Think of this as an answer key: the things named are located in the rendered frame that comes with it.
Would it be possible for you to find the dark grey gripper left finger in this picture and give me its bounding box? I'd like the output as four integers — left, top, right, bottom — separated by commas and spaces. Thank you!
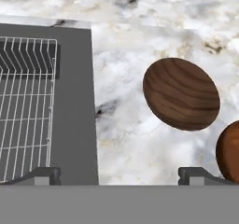
5, 166, 62, 186

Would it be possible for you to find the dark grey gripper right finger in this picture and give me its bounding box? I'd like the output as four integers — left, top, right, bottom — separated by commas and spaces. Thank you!
177, 166, 236, 186

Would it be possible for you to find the reddish brown wooden bowl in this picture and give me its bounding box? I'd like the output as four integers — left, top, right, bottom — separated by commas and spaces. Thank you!
215, 119, 239, 185

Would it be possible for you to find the grey sink basin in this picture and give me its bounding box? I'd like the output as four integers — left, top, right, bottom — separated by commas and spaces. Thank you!
0, 22, 100, 186

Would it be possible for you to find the dark brown wooden bowl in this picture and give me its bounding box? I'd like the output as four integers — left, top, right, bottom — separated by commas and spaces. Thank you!
142, 57, 221, 132

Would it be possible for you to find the white wire dish rack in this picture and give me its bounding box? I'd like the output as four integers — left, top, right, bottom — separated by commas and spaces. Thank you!
0, 36, 59, 184

